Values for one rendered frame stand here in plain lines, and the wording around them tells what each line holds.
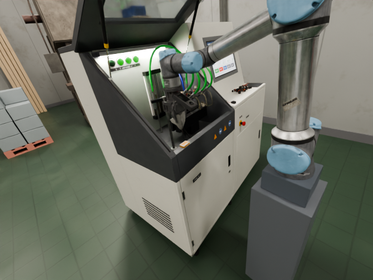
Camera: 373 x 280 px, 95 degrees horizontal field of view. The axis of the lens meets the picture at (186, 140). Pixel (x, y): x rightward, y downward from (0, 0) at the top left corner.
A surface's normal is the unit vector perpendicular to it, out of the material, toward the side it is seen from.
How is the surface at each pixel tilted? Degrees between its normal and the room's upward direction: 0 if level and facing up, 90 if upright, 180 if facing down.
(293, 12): 82
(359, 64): 90
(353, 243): 0
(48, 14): 91
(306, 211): 0
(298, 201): 90
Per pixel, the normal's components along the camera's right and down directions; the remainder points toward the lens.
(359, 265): -0.13, -0.87
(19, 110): 0.70, 0.26
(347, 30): -0.72, 0.42
